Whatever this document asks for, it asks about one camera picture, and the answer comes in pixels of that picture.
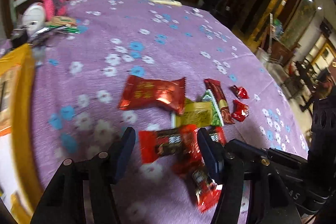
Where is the small red candy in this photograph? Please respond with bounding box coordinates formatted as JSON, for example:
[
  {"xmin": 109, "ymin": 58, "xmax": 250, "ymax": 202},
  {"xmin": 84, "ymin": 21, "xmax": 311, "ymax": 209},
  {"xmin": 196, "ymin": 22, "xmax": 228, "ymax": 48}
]
[
  {"xmin": 231, "ymin": 100, "xmax": 249, "ymax": 122},
  {"xmin": 230, "ymin": 85, "xmax": 249, "ymax": 100}
]

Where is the yellow green snack packet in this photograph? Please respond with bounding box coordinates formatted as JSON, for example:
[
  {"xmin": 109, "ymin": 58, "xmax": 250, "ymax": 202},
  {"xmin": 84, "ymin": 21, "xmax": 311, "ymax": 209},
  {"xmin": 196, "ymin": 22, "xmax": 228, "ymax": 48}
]
[{"xmin": 171, "ymin": 89, "xmax": 224, "ymax": 128}]

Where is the dark red foil snack pack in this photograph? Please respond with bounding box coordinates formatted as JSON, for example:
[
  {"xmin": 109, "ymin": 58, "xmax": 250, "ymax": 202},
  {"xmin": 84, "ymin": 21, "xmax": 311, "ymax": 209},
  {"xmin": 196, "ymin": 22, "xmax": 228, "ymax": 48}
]
[{"xmin": 118, "ymin": 75, "xmax": 186, "ymax": 115}]

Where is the red black snack packet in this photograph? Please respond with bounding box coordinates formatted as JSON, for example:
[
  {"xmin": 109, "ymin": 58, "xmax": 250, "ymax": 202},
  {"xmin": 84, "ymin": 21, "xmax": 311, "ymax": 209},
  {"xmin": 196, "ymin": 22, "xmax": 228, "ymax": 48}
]
[{"xmin": 138, "ymin": 124, "xmax": 202, "ymax": 164}]

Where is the orange-edged cracker pack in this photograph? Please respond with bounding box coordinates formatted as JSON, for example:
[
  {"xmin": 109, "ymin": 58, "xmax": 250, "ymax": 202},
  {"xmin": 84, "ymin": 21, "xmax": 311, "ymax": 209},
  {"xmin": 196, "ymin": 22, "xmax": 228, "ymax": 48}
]
[{"xmin": 0, "ymin": 64, "xmax": 21, "ymax": 136}]

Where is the yellow taped foam box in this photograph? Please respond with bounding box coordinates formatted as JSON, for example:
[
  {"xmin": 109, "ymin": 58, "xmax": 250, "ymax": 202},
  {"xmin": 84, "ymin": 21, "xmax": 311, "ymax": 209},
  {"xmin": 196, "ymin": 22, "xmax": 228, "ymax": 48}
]
[{"xmin": 1, "ymin": 44, "xmax": 43, "ymax": 223}]

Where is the dark red stick packet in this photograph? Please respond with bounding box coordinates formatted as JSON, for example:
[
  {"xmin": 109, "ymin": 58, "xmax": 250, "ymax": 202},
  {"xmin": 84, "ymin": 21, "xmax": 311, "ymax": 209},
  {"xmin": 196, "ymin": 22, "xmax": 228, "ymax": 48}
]
[{"xmin": 204, "ymin": 79, "xmax": 234, "ymax": 124}]

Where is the purple floral tablecloth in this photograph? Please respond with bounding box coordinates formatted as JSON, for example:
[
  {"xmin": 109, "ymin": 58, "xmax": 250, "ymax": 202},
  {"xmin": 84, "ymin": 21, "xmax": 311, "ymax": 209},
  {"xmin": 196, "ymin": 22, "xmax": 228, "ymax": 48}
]
[{"xmin": 31, "ymin": 0, "xmax": 307, "ymax": 186}]

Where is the white remote control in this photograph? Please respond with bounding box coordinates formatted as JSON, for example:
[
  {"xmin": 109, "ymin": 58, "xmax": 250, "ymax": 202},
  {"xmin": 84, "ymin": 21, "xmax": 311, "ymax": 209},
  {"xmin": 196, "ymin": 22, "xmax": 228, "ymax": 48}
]
[{"xmin": 149, "ymin": 0, "xmax": 182, "ymax": 7}]

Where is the white round device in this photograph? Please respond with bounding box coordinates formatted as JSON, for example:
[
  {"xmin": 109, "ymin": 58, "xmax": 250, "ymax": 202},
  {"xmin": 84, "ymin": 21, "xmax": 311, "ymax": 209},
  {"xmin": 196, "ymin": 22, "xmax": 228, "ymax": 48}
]
[{"xmin": 21, "ymin": 2, "xmax": 46, "ymax": 36}]

